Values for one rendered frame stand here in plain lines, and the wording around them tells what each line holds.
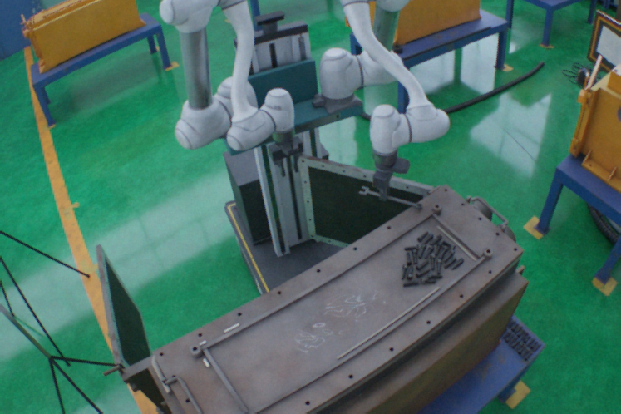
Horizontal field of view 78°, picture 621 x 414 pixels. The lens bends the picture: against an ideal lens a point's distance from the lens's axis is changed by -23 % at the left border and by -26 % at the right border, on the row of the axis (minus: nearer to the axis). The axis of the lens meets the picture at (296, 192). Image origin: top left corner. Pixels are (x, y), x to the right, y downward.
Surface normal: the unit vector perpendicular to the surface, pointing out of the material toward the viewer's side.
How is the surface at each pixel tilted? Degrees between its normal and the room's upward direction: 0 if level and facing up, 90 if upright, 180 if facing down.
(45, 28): 90
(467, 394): 0
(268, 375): 0
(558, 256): 0
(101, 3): 90
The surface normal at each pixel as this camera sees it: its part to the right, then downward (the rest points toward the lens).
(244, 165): -0.11, -0.72
